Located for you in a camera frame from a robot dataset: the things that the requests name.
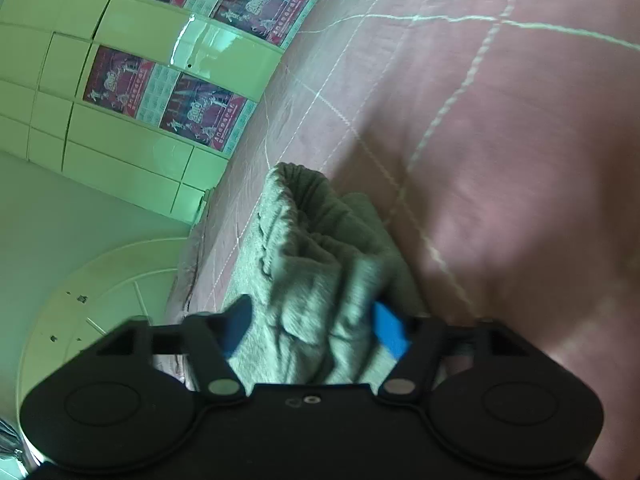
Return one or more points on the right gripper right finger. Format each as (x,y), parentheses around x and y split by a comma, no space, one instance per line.
(487,391)

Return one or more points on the pale green wardrobe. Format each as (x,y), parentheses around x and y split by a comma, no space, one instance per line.
(46,50)

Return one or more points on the left red poster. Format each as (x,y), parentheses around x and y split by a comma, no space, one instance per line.
(165,98)

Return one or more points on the cream curved headboard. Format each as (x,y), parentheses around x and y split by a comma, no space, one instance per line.
(132,281)

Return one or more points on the pink quilted bedspread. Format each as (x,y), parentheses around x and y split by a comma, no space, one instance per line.
(499,142)

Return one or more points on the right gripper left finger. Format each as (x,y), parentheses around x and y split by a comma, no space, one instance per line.
(134,394)

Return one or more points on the grey-green knit pants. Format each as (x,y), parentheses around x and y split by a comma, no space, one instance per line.
(313,263)

